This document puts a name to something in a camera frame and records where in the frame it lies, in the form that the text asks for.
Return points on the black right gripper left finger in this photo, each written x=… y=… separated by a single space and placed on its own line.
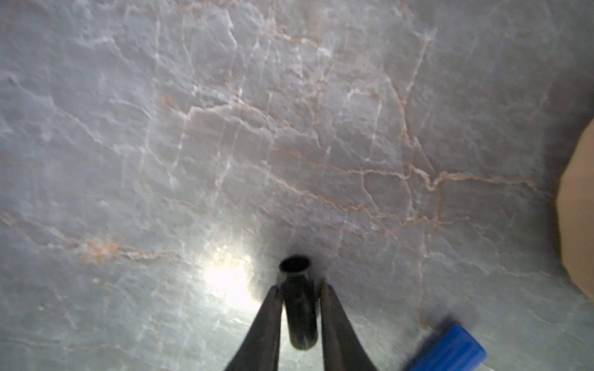
x=260 y=348

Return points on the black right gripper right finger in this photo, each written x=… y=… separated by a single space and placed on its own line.
x=341 y=347

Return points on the black pen cap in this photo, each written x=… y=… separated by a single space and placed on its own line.
x=299 y=297

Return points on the white marker blue cap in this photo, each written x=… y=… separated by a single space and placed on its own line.
x=449 y=347

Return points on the pink faceted plant pot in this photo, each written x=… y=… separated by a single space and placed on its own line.
x=575 y=214

